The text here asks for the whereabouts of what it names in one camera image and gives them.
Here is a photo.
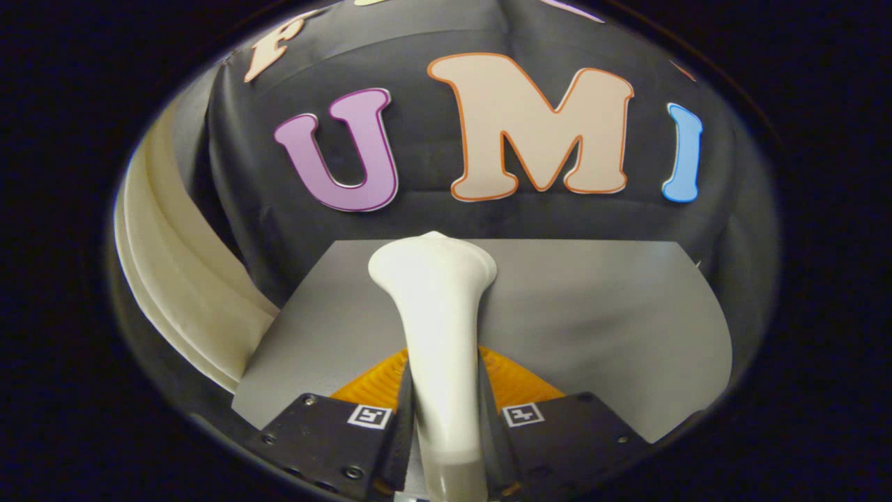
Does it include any white cabinet with grey top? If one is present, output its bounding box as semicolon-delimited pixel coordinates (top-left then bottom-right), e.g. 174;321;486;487
232;239;734;444

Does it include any cream button shirt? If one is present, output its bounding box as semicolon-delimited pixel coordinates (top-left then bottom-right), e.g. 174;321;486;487
114;98;279;393

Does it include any white garment steamer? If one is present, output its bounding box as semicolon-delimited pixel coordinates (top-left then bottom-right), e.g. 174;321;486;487
368;231;498;502

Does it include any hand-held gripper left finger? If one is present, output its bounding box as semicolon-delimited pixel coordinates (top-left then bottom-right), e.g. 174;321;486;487
252;347;415;501

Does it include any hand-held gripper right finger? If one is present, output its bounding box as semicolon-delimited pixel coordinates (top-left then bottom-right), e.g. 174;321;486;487
477;347;652;499

